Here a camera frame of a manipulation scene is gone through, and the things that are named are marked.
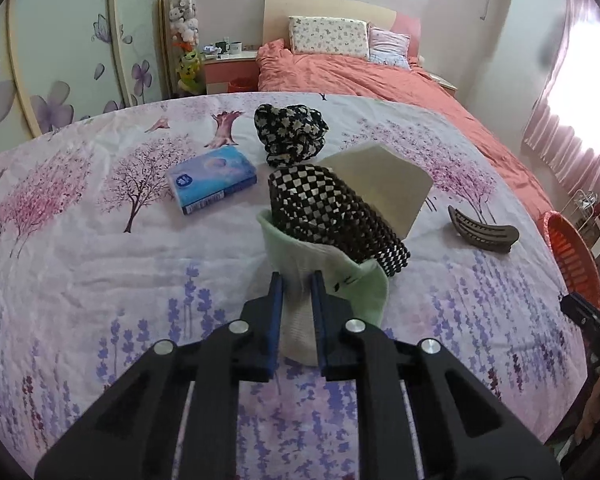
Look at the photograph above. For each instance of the white mug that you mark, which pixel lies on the white mug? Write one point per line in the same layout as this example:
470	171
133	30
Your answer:
235	48

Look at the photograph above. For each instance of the green white sock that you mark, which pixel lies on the green white sock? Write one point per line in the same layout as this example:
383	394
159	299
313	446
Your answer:
297	260

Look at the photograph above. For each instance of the yellow green plush toy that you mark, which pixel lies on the yellow green plush toy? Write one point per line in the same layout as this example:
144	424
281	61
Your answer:
190	70

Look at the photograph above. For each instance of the floral printed tablecloth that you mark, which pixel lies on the floral printed tablecloth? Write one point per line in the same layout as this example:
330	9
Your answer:
130	270

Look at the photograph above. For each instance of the dark mug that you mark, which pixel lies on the dark mug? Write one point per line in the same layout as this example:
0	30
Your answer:
221	48

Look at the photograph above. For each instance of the blue tissue packet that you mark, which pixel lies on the blue tissue packet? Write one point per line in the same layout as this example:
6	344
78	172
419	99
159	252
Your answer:
210	177

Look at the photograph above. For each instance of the bed with pink duvet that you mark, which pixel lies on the bed with pink duvet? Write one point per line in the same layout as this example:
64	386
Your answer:
380	80

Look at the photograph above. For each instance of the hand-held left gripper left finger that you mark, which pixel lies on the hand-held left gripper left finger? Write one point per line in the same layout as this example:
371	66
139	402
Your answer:
276	310

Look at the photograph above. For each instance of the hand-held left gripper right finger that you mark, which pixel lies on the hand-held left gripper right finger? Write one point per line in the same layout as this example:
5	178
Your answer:
319	310

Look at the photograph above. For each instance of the small red bin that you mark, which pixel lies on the small red bin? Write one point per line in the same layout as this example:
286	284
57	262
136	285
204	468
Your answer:
242	85

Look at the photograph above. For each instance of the black white checkered headband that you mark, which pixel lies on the black white checkered headband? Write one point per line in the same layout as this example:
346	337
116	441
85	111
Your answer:
320	205

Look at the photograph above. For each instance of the floral white pillow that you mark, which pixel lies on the floral white pillow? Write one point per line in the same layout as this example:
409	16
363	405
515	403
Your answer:
330	35

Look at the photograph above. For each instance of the pink curtain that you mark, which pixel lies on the pink curtain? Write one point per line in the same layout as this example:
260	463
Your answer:
575	110

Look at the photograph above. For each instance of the beige pink headboard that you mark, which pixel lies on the beige pink headboard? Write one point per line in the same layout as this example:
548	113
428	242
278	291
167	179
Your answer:
330	7

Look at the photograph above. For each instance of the pink striped pillow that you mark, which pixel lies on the pink striped pillow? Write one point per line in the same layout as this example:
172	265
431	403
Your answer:
389	46

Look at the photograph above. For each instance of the black white star scrunchie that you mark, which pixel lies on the black white star scrunchie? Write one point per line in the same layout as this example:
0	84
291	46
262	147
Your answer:
290	130

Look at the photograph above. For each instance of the orange plastic laundry basket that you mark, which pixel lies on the orange plastic laundry basket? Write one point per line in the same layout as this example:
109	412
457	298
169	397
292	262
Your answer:
570	255

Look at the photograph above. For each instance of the brown hair claw clip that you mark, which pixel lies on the brown hair claw clip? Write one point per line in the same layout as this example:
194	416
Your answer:
480	232

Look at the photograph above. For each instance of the beige paper box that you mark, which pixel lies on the beige paper box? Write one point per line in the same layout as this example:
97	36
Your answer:
385	180

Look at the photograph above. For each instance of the flower print wardrobe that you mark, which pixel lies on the flower print wardrobe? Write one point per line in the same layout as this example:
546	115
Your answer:
55	60

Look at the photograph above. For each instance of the stuffed toys hanging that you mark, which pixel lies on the stuffed toys hanging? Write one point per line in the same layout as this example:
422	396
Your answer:
184	15

